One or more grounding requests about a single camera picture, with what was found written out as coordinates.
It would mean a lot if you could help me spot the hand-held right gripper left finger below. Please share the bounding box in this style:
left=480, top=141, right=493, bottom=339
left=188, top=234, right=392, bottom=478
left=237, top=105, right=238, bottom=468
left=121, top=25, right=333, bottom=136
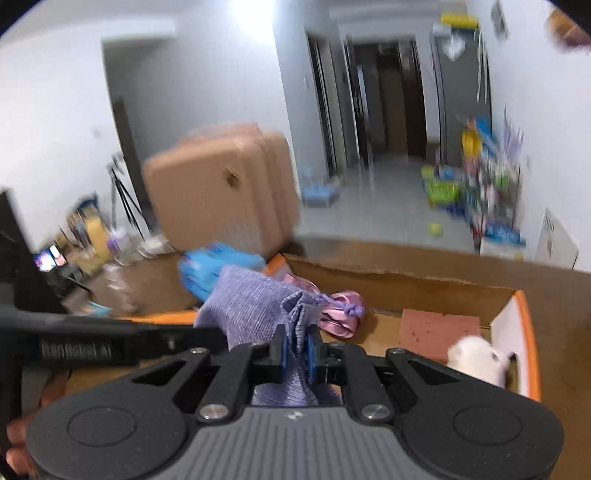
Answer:
left=115, top=325, right=289, bottom=423

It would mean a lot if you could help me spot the dark entrance door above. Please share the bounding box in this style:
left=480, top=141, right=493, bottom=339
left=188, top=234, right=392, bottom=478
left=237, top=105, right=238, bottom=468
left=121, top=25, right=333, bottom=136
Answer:
left=345, top=39, right=428, bottom=161

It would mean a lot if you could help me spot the red cardboard box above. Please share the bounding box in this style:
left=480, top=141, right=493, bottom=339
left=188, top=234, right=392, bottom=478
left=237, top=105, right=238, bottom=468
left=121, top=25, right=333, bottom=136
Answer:
left=69, top=252, right=544, bottom=403

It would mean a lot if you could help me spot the pink ribbed suitcase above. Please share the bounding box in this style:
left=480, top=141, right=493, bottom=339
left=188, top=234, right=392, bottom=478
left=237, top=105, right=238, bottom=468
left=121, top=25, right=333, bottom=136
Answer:
left=142, top=122, right=304, bottom=260

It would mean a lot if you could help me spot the cluttered storage rack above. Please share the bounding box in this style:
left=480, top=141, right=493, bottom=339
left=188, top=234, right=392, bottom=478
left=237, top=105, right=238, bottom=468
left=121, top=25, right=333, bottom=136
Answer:
left=461, top=108, right=528, bottom=252

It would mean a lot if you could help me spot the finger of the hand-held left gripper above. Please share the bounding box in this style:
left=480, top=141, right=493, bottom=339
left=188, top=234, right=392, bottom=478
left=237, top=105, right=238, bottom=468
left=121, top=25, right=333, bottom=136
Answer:
left=133, top=323, right=230, bottom=368

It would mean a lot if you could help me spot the person's left hand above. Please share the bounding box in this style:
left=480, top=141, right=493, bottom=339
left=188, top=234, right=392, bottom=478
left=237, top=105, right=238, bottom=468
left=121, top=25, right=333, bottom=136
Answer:
left=6, top=371, right=70, bottom=476

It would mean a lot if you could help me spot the blue printed packet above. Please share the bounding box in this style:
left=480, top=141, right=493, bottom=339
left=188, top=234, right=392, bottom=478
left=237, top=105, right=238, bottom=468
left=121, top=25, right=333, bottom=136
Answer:
left=177, top=244, right=267, bottom=302

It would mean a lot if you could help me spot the black tripod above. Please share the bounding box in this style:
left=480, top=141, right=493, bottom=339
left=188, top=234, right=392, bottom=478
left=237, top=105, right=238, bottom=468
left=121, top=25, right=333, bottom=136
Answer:
left=107, top=154, right=154, bottom=234

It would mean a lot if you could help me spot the pink satin pouch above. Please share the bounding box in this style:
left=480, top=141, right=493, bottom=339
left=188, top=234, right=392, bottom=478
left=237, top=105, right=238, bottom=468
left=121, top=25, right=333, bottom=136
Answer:
left=281, top=274, right=366, bottom=341

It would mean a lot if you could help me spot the white plush toy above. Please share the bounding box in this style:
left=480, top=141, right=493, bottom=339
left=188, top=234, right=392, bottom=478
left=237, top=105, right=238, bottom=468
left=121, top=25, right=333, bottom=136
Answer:
left=445, top=335, right=511, bottom=389

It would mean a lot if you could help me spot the lit phone screen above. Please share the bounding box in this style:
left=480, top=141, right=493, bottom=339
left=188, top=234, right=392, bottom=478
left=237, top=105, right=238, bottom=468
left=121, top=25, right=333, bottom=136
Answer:
left=34, top=244, right=68, bottom=274

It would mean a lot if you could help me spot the purple knitted cloth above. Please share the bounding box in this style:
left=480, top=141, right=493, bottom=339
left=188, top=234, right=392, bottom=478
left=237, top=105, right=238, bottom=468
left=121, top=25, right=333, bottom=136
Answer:
left=193, top=265, right=343, bottom=408

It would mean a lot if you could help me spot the grey refrigerator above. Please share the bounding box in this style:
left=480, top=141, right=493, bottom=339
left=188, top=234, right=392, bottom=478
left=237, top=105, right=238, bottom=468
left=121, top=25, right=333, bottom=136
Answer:
left=431, top=27, right=493, bottom=163

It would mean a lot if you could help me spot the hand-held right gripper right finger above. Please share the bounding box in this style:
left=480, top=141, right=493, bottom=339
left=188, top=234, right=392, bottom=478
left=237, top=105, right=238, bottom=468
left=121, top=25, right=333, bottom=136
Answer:
left=307, top=325, right=481, bottom=423

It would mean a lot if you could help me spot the yellow box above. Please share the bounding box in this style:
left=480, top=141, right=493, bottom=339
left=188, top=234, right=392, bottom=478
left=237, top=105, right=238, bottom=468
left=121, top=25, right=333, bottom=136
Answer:
left=438, top=12, right=479, bottom=29

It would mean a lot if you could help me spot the black paper bag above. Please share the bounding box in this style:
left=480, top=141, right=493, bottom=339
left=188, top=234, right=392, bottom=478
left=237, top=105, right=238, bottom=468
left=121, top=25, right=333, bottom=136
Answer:
left=0, top=188, right=65, bottom=315

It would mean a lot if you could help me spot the green plastic basket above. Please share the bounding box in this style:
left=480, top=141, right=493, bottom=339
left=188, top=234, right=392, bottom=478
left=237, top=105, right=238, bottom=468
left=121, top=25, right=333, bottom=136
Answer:
left=424, top=179, right=463, bottom=209

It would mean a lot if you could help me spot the blue plastic stool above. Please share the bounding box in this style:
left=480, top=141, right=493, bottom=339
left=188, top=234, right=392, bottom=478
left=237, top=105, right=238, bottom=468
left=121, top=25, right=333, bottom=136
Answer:
left=302, top=184, right=341, bottom=209

